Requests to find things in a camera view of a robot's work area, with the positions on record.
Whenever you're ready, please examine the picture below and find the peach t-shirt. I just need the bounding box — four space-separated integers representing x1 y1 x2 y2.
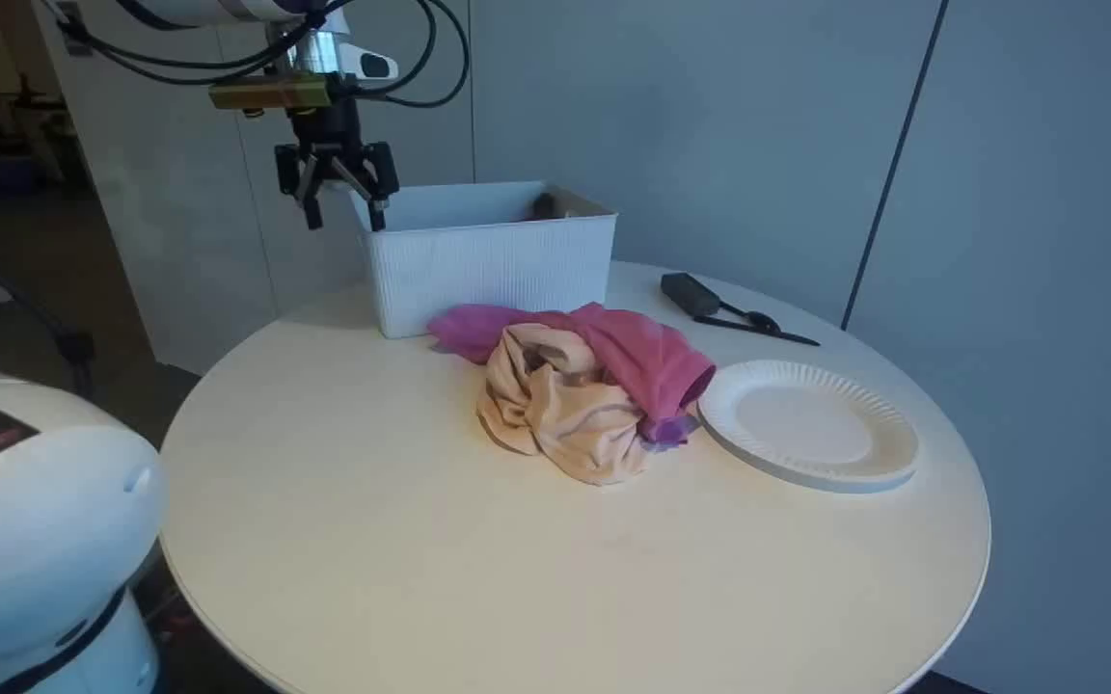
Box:
473 324 648 487

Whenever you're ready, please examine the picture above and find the brown item inside container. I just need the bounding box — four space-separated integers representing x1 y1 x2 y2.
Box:
528 191 578 218

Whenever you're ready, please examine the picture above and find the white paper plate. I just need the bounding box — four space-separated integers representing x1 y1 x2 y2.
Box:
699 357 919 495

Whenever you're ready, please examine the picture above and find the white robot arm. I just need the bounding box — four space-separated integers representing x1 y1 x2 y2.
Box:
0 0 396 694

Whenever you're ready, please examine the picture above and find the small purple cloth piece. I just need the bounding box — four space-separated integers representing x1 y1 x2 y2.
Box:
640 414 699 448

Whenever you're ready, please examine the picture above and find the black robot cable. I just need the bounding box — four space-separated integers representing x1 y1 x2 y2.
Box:
37 0 473 112

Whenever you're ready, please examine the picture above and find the pink towel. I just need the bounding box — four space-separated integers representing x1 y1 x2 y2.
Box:
429 301 713 424

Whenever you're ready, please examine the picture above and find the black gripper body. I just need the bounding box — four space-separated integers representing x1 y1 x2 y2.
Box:
272 98 396 198

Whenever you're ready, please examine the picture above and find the white storage container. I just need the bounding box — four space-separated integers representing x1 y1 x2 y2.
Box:
349 182 618 338

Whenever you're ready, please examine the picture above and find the wrist camera with yellow mount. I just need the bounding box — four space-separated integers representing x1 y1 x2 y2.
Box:
209 30 396 117

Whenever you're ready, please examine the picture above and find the black hair brush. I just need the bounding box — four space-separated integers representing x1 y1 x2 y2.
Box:
659 272 811 348

